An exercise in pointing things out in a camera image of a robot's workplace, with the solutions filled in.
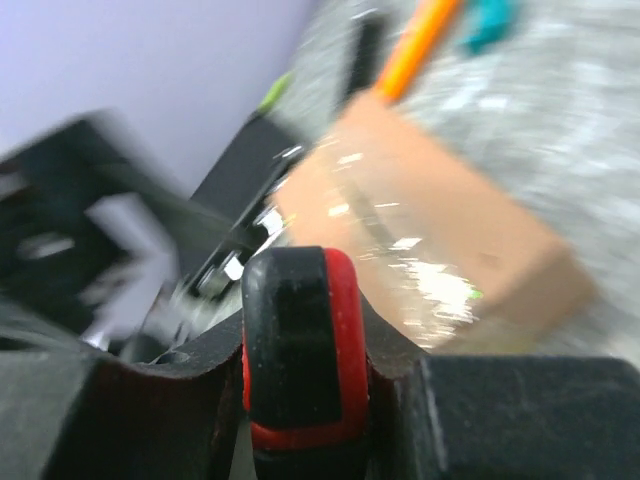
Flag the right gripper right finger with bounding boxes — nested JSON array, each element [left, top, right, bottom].
[[362, 304, 639, 479]]

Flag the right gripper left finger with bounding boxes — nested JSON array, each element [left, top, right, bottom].
[[1, 315, 242, 479]]

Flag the red black utility knife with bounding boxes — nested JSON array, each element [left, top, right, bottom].
[[241, 246, 369, 479]]

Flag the brown cardboard express box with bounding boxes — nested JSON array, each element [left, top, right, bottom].
[[273, 93, 595, 354]]

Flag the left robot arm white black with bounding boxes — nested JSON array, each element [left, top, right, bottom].
[[1, 111, 258, 336]]

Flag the black speaker case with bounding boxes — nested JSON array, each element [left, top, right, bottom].
[[119, 112, 309, 361]]

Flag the green plastic block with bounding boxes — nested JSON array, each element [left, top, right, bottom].
[[256, 72, 292, 114]]

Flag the black microphone silver head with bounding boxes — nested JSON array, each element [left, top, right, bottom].
[[336, 8, 388, 110]]

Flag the teal plastic block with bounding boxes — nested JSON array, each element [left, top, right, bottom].
[[461, 0, 518, 55]]

